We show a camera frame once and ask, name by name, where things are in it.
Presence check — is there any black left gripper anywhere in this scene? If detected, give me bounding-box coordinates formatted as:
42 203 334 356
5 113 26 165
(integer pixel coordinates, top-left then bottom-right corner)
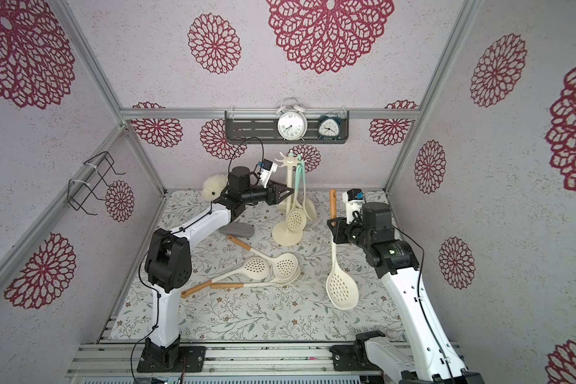
242 180 294 206

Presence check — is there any cream skimmer wooden handle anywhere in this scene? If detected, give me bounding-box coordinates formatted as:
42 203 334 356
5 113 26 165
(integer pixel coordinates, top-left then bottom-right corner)
325 188 360 311

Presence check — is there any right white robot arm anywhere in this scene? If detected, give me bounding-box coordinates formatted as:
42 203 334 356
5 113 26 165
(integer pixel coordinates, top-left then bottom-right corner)
327 200 483 383

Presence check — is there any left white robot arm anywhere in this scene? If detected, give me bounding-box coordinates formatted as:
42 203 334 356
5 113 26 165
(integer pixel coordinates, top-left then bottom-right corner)
135 166 294 373

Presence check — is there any cream utensil rack stand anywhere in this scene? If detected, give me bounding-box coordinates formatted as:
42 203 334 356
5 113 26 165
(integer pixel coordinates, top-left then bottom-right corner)
272 152 307 246

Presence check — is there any white plush dog toy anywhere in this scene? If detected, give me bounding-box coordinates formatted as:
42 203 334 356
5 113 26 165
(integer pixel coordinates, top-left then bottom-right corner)
201 174 228 202

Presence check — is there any white alarm clock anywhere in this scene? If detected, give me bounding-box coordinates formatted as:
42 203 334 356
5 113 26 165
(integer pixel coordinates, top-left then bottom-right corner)
276 98 308 141

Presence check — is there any teal alarm clock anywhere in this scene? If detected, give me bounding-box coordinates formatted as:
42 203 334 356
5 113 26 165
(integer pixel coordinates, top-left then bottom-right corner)
318 114 341 140

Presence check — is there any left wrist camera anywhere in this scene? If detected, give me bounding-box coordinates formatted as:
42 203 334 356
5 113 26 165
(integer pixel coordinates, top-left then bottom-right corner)
259 159 278 189

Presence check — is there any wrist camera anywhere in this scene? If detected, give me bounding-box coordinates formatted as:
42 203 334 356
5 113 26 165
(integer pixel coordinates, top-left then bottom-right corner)
342 188 365 224
259 159 278 189

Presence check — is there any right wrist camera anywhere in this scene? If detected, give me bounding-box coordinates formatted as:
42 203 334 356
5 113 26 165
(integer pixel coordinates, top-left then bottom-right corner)
342 188 365 224

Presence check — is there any cream skimmer brown handle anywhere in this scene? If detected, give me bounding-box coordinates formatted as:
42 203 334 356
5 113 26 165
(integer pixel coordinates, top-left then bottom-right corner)
227 235 300 280

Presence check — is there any grey wall shelf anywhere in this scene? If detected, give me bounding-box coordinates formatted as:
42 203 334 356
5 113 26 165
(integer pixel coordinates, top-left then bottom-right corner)
225 111 350 145

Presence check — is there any cream skimmer orange handle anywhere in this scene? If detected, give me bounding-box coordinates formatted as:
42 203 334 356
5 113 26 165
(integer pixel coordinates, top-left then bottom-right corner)
180 256 270 299

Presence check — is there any black wire wall rack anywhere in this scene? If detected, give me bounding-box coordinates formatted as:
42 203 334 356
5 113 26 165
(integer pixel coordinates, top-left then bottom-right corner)
66 150 125 216

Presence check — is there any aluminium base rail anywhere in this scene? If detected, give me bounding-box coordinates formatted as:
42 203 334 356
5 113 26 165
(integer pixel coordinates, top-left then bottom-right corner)
64 342 382 383

